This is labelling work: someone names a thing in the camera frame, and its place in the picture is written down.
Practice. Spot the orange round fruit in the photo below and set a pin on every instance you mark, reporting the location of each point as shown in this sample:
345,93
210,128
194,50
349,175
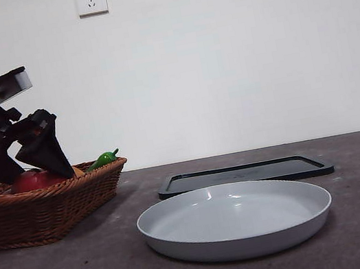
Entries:
78,171

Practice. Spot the dark rectangular tray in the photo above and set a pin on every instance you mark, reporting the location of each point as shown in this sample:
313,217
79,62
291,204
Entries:
277,170

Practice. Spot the grey round plate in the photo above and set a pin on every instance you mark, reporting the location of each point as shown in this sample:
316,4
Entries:
234,222

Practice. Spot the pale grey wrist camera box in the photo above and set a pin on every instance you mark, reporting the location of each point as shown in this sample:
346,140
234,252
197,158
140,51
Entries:
21,82

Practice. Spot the red tomato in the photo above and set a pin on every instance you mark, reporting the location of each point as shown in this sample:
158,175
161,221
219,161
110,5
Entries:
31,182

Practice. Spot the brown wicker basket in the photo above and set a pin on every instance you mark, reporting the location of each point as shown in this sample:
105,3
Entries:
40,214

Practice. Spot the green pepper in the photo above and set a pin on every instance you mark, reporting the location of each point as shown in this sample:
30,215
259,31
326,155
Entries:
101,160

